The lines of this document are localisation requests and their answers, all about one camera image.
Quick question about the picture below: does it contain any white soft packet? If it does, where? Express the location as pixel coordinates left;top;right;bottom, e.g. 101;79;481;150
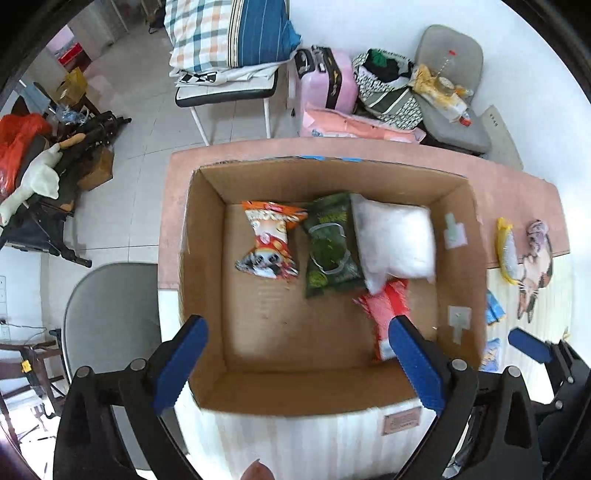
351;194;437;296

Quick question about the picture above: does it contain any blue striped pillow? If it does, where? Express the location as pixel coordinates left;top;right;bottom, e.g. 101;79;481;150
230;0;302;69

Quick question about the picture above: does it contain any dark wooden chair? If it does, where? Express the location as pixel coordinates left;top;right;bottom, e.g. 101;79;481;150
0;340;66;421

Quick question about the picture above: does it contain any grey padded chair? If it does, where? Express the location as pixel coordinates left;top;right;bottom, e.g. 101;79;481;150
412;25;493;156

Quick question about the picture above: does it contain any white flat board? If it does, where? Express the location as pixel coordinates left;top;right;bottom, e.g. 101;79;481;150
480;104;525;171

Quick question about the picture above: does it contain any grey round chair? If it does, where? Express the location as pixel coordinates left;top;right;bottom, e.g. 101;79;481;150
62;262;163;386

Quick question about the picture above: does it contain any pink suitcase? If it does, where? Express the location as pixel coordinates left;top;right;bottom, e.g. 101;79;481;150
292;45;359;121

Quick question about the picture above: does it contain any green snack packet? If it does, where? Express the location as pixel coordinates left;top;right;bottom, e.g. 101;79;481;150
301;193;366;300

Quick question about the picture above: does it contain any small brown cardboard box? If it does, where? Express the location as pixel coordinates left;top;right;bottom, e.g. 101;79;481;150
76;147;116;191

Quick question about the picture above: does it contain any black white patterned bag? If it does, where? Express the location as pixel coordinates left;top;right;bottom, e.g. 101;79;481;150
352;48;424;131

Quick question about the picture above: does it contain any white-framed black chair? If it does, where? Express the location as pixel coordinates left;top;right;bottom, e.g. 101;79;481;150
174;59;283;147

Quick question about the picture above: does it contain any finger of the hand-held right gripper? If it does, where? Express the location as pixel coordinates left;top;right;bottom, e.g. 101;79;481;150
508;328;578;386

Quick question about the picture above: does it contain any yellow clear packet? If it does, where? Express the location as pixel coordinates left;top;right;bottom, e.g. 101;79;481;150
496;217;522;284

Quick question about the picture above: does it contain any orange cartoon snack packet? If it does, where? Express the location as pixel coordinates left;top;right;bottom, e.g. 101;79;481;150
235;200;309;282

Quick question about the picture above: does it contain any red plastic bag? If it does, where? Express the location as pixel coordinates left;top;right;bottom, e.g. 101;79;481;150
0;114;51;195

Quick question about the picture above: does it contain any plaid pillow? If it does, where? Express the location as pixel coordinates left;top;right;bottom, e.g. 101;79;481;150
164;0;246;78

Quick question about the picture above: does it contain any white plush toy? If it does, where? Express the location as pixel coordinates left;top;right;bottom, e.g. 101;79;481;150
0;143;64;228

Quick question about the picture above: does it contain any pink plastic package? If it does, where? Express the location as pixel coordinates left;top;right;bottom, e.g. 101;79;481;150
299;108;426;145

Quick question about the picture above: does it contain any black tripod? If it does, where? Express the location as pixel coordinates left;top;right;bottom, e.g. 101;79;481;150
45;111;133;158

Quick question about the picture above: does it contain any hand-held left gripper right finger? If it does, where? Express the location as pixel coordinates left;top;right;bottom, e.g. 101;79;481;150
389;315;544;480

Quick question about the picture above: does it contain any yellow plastic bag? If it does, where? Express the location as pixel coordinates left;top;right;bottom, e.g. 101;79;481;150
410;64;475;126

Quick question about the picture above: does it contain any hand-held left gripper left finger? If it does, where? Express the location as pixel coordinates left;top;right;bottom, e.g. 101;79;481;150
53;315;209;480

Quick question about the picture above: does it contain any blue snack packet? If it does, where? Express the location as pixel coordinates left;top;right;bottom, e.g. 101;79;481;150
486;290;506;326
478;338;502;373

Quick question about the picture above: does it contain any red snack packet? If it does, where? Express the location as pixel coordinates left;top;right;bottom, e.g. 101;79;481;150
355;279;411;362

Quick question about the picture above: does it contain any black white patterned cloth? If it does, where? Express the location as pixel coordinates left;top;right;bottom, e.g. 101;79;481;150
174;64;280;89

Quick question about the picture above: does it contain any yellow paper bag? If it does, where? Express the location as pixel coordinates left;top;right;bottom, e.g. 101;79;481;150
57;68;89;108

